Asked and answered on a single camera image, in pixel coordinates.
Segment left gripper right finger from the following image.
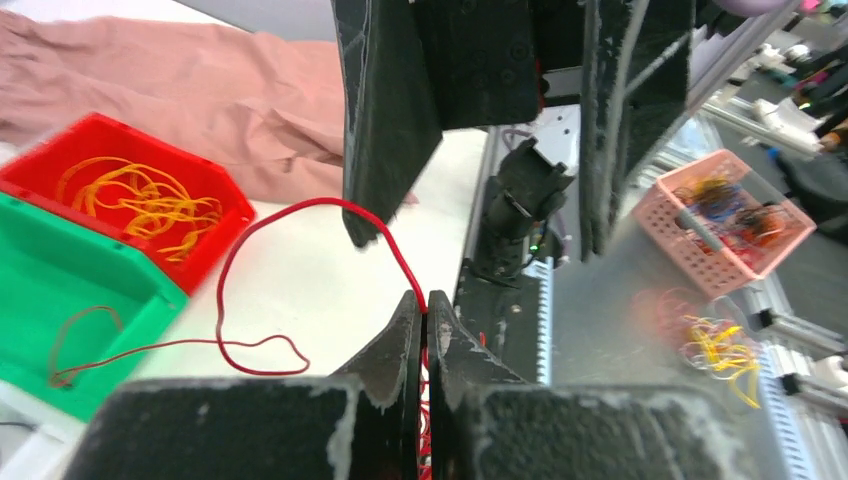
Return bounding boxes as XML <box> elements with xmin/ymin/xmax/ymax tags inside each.
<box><xmin>426</xmin><ymin>291</ymin><xmax>525</xmax><ymax>479</ymax></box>

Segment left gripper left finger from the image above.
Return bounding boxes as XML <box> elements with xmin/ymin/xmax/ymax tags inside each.
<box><xmin>336</xmin><ymin>290</ymin><xmax>424</xmax><ymax>479</ymax></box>

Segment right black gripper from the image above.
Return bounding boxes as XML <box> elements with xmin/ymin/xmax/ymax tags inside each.
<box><xmin>332</xmin><ymin>0</ymin><xmax>695</xmax><ymax>260</ymax></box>

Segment red cable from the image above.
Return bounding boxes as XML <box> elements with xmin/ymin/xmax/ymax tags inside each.
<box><xmin>47</xmin><ymin>195</ymin><xmax>431</xmax><ymax>391</ymax></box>

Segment yellow cable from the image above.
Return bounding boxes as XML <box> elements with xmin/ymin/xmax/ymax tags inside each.
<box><xmin>54</xmin><ymin>156</ymin><xmax>224</xmax><ymax>265</ymax></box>

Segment pink perforated basket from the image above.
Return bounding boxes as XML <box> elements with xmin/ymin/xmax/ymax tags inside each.
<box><xmin>631</xmin><ymin>150</ymin><xmax>816</xmax><ymax>298</ymax></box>

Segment pink cloth shorts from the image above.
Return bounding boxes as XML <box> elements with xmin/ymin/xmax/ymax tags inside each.
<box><xmin>1</xmin><ymin>11</ymin><xmax>345</xmax><ymax>203</ymax></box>

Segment red plastic bin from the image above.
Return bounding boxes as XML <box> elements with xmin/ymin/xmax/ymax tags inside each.
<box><xmin>1</xmin><ymin>113</ymin><xmax>256</xmax><ymax>295</ymax></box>

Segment green plastic bin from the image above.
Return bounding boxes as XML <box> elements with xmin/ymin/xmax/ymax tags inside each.
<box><xmin>1</xmin><ymin>195</ymin><xmax>188</xmax><ymax>421</ymax></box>

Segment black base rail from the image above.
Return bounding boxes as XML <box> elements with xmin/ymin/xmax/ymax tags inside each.
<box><xmin>454</xmin><ymin>258</ymin><xmax>553</xmax><ymax>385</ymax></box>

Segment white slotted cable duct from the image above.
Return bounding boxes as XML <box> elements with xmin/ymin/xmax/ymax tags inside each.
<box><xmin>539</xmin><ymin>256</ymin><xmax>823</xmax><ymax>479</ymax></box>

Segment spare cables bundle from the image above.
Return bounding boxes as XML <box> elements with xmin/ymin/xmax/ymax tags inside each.
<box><xmin>629</xmin><ymin>287</ymin><xmax>764</xmax><ymax>411</ymax></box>

